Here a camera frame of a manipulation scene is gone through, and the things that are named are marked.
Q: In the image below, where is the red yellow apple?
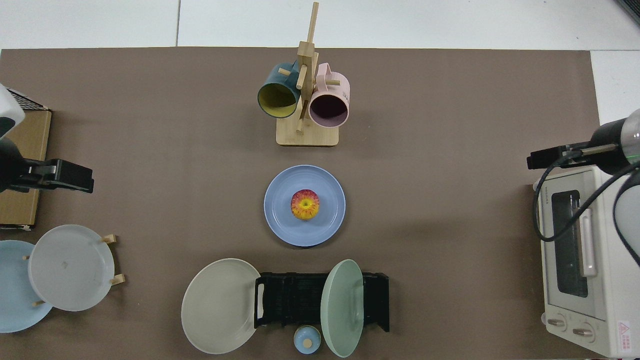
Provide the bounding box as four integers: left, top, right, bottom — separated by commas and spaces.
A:
291, 189, 321, 221

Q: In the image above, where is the wooden plate stand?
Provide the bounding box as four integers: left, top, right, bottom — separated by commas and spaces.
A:
22, 233, 126, 308

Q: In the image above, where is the grey plate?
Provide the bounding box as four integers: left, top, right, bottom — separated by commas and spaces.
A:
28, 224, 116, 312

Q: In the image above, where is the light blue plate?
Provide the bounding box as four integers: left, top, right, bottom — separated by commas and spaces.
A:
0, 240, 53, 334

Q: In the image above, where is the beige plate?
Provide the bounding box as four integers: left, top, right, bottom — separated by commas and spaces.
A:
181, 258, 262, 355

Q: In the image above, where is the black dish rack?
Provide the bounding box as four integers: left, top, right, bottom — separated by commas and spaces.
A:
254, 272, 390, 333

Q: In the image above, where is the pale green plate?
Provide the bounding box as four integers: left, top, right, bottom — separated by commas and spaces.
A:
320, 259, 365, 358

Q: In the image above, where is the dark grey flat object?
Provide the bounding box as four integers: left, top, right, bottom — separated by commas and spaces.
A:
616, 0, 640, 27

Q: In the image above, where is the pale toaster oven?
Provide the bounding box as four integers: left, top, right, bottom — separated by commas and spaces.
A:
532, 166, 640, 358

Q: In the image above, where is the brown table cloth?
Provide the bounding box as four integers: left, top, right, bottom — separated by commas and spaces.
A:
0, 47, 606, 360

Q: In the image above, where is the dark blue mug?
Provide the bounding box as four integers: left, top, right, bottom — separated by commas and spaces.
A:
257, 61, 302, 119

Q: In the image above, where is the wooden mug stand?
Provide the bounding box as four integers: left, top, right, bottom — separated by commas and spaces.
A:
276, 1, 340, 147

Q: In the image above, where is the pink mug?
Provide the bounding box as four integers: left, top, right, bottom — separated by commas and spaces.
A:
308, 62, 351, 128

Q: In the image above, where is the small blue round thing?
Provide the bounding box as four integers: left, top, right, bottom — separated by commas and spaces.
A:
293, 325, 322, 355

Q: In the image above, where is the wire basket with wooden floor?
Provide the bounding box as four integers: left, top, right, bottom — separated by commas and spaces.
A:
0, 87, 52, 231

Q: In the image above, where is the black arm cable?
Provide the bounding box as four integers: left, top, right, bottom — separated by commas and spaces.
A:
532, 149, 640, 244

